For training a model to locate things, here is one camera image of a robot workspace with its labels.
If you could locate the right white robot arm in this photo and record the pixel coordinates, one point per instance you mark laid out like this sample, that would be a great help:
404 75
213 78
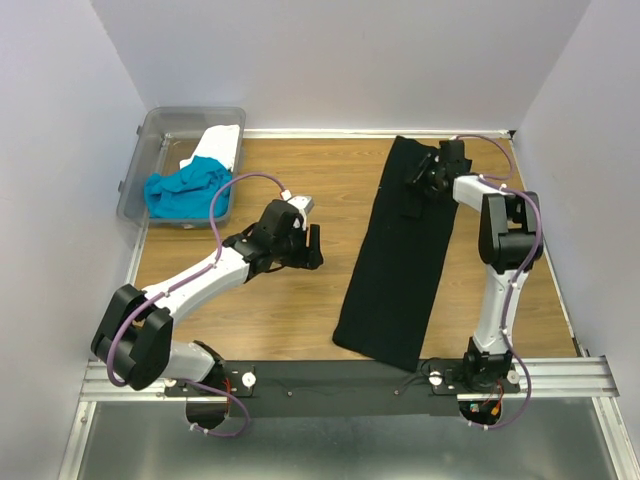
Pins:
509 243

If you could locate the clear plastic storage bin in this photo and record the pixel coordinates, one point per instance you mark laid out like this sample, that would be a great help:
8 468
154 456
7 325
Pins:
168 135

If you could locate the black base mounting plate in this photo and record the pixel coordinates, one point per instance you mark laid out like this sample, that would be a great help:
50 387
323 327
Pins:
346 388

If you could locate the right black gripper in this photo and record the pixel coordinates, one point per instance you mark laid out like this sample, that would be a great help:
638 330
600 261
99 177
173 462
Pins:
416 178

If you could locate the aluminium frame rail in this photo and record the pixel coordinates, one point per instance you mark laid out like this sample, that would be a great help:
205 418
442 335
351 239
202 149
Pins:
557 427

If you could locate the teal t shirt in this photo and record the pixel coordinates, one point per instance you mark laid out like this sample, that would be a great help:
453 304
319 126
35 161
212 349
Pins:
187 193

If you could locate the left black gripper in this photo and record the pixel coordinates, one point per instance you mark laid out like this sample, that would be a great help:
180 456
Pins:
308 257

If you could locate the black t shirt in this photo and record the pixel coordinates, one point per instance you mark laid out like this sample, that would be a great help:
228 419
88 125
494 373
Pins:
392 290

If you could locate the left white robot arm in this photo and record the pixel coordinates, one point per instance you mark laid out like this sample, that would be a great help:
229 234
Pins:
135 337

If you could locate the white t shirt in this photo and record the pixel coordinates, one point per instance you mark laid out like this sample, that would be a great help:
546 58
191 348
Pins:
220 142

